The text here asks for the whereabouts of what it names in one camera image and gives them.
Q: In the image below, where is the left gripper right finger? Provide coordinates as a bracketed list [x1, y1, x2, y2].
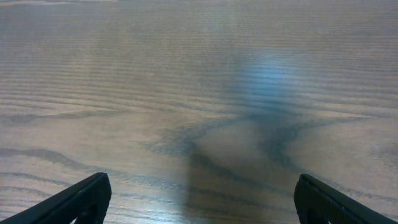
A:
[294, 174, 397, 224]

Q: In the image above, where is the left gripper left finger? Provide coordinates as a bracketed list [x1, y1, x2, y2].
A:
[1, 172, 111, 224]

